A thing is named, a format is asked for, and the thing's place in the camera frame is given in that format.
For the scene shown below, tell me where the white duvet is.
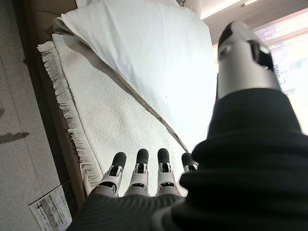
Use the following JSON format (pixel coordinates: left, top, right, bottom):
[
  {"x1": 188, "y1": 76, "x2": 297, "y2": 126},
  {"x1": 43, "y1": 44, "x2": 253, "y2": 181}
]
[{"x1": 61, "y1": 0, "x2": 218, "y2": 154}]

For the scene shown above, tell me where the printed paper sheet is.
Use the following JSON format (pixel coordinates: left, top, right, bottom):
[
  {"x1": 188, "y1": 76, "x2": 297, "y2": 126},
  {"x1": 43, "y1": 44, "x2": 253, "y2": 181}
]
[{"x1": 27, "y1": 180, "x2": 73, "y2": 231}]

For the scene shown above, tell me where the cream textured fringed blanket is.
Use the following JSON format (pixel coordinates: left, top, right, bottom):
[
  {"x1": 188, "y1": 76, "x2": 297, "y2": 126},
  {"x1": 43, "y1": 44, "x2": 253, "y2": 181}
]
[{"x1": 36, "y1": 33, "x2": 191, "y2": 194}]

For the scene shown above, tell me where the beige bedspread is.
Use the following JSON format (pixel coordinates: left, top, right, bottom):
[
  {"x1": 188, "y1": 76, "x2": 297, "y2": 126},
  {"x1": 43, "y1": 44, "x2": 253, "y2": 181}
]
[{"x1": 51, "y1": 17, "x2": 191, "y2": 151}]

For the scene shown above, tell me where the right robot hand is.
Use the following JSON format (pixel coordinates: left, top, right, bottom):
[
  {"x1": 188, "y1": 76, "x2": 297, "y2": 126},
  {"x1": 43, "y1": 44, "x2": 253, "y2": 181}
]
[{"x1": 67, "y1": 21, "x2": 308, "y2": 231}]

